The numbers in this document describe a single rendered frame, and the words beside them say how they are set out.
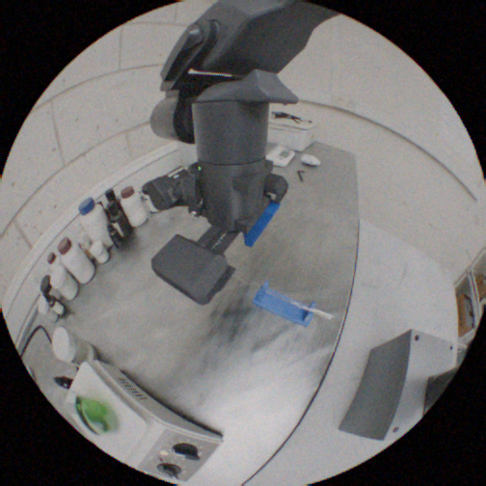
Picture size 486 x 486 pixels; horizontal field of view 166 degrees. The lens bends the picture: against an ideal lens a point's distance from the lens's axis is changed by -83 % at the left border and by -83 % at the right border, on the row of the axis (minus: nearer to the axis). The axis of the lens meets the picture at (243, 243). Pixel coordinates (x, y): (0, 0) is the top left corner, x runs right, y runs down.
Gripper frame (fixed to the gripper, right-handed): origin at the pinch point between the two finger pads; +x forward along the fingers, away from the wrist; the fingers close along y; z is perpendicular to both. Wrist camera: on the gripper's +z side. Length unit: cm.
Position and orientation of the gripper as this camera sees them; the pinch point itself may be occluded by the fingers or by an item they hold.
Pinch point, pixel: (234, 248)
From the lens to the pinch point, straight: 22.7
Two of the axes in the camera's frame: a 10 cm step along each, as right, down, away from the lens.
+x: -0.1, 6.6, 7.5
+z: -8.7, -3.7, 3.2
